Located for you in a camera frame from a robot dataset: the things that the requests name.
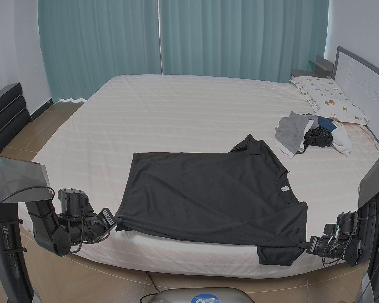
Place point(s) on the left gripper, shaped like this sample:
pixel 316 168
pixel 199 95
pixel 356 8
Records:
pixel 109 221

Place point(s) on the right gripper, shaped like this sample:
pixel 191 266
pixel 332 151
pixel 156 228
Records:
pixel 317 246

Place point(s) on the black T-shirt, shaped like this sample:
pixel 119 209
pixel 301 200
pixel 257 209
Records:
pixel 208 200

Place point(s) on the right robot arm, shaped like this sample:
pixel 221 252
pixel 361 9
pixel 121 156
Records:
pixel 374 181

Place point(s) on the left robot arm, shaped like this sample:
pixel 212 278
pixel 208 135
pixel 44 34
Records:
pixel 19 178

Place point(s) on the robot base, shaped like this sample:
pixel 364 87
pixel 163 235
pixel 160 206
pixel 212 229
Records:
pixel 202 296

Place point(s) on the pile of clothes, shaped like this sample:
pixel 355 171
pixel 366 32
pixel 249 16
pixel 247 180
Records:
pixel 290 134

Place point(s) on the bed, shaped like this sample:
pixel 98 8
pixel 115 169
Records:
pixel 177 115

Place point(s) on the white printed pillow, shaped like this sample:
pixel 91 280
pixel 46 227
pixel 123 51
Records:
pixel 331 99

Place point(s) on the black chest of drawers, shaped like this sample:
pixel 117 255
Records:
pixel 4 115

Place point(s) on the grey bedside table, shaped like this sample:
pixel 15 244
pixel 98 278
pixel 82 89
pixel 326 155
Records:
pixel 319 65

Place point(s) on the blue-green curtain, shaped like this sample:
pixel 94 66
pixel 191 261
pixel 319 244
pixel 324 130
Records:
pixel 240 27
pixel 98 36

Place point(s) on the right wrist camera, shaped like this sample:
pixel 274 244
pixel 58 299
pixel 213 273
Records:
pixel 331 229

